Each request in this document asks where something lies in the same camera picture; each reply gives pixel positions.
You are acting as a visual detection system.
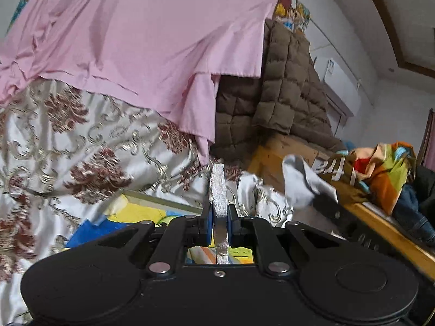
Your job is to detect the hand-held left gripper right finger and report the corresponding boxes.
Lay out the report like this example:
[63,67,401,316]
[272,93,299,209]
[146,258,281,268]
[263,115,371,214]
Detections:
[227,204,342,274]

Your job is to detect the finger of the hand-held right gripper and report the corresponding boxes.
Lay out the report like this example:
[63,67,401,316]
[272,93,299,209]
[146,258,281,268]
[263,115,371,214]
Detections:
[312,193,356,236]

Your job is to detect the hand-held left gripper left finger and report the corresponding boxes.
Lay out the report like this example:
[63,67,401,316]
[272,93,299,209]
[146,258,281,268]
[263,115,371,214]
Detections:
[97,203,215,274]

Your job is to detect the grey cloth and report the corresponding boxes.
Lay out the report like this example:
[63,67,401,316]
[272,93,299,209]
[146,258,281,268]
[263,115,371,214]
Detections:
[282,154,338,213]

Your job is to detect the cartoon picture box lid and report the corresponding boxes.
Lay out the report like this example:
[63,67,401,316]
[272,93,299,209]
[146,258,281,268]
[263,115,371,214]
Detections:
[64,190,255,265]

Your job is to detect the blue jeans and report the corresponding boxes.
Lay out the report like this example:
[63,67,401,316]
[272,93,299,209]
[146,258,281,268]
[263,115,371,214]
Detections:
[391,183,435,245]

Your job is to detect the colourful printed cloth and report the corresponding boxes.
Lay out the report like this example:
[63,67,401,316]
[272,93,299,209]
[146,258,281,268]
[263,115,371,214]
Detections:
[313,142,417,216]

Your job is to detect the dark garment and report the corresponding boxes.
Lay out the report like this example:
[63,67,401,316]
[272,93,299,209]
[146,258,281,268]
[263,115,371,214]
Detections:
[413,165,435,208]

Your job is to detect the white air conditioner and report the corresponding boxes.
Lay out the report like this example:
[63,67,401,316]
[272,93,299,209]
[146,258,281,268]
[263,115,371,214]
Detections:
[312,57,361,118]

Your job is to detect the brown quilted jacket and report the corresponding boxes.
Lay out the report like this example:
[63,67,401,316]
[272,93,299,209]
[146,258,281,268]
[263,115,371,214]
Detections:
[210,18,347,164]

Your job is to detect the floral satin bedspread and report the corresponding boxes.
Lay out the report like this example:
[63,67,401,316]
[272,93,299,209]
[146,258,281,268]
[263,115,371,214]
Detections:
[0,78,296,299]

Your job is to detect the pink bed sheet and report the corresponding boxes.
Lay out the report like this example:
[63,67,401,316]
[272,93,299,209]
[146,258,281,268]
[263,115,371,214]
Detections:
[0,0,282,165]

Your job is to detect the cartoon wall poster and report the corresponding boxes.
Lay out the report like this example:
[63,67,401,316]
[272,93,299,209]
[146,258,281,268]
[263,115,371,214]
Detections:
[274,0,311,35]

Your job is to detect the teal patterned wall poster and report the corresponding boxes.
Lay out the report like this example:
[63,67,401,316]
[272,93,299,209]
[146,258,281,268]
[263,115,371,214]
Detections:
[7,0,45,35]

